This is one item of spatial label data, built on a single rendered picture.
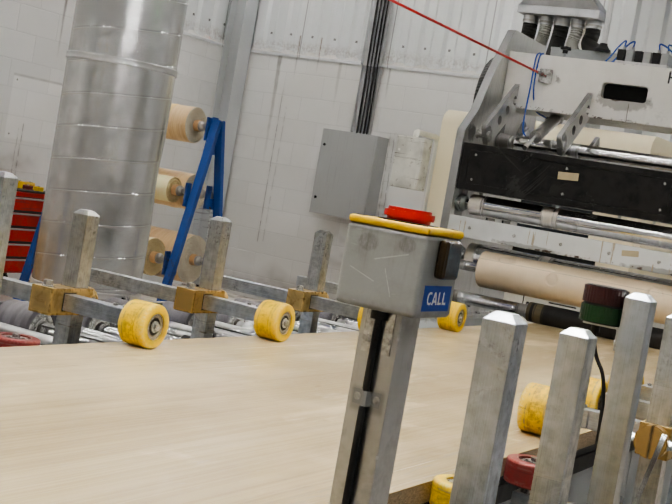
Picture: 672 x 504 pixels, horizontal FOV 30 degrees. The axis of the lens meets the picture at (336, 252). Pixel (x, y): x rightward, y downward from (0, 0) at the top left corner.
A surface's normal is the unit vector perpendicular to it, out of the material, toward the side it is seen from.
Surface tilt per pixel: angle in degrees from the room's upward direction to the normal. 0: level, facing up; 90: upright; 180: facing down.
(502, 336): 90
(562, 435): 90
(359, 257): 90
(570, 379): 90
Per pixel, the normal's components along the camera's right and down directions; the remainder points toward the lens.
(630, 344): -0.47, -0.04
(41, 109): 0.84, 0.18
